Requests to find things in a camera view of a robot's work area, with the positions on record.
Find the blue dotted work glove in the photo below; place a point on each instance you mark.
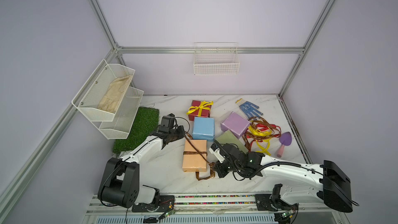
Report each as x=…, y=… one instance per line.
x=250, y=109

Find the orange gift box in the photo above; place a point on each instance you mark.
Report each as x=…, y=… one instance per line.
x=194, y=156

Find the red gift box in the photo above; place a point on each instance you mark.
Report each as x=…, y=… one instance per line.
x=199, y=110

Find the white mesh shelf basket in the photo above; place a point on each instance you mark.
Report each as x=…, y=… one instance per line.
x=121, y=126
x=90, y=95

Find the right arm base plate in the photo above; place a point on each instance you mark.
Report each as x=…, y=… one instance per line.
x=273, y=202

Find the green artificial grass mat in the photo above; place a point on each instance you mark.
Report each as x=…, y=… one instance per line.
x=146, y=120

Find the aluminium front rail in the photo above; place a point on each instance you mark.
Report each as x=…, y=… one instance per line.
x=238, y=208

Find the purple gift box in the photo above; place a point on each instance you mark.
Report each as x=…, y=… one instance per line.
x=236, y=124

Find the yellow ribbon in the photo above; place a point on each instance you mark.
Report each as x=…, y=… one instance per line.
x=263, y=146
x=200, y=107

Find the white wire wall basket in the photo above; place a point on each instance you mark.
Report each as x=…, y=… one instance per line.
x=215, y=58

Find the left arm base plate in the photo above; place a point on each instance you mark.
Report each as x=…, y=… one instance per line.
x=151, y=200

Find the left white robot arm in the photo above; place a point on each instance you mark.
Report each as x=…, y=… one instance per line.
x=121, y=184

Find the yellow ribbon on red box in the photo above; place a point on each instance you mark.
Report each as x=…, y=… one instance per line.
x=200, y=107

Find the purple pink-handled spatula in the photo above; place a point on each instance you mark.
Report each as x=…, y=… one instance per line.
x=285, y=139

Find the lower white mesh shelf basket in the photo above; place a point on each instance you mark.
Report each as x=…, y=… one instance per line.
x=121, y=126

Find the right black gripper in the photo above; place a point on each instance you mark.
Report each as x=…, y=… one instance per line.
x=219, y=168

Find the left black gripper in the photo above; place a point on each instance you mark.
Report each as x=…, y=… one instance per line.
x=181, y=131

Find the blue gift box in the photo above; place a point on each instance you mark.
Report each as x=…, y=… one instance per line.
x=203, y=129

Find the brown ribbon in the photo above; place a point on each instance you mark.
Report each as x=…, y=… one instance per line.
x=210, y=173
x=256, y=120

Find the beige cloth in basket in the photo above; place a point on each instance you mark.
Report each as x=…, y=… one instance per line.
x=114, y=94

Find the green gift box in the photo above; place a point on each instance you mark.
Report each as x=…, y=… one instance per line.
x=229, y=138

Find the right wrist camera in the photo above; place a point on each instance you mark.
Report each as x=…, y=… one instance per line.
x=216, y=152

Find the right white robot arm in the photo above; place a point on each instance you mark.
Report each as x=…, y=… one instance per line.
x=318, y=183

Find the upper white mesh shelf basket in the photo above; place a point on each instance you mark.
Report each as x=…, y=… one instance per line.
x=90, y=95

